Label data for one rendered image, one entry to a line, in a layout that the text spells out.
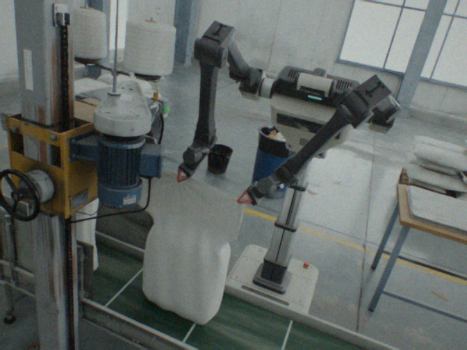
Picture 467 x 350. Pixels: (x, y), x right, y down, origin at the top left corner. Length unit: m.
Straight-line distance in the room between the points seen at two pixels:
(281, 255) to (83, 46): 1.53
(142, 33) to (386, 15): 8.28
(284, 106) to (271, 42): 7.94
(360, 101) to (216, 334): 1.25
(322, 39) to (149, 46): 8.27
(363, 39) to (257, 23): 2.49
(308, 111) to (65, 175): 1.03
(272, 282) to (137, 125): 1.48
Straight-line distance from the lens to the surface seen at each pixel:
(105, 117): 1.21
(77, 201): 1.44
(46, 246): 1.57
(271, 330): 2.00
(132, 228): 2.35
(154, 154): 1.26
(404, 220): 2.55
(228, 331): 1.94
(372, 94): 1.22
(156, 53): 1.28
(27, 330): 2.48
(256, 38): 9.76
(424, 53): 8.93
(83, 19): 1.44
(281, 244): 2.24
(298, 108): 1.74
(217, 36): 1.31
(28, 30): 1.29
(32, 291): 2.25
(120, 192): 1.31
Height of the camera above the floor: 1.80
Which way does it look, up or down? 25 degrees down
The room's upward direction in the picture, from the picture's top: 10 degrees clockwise
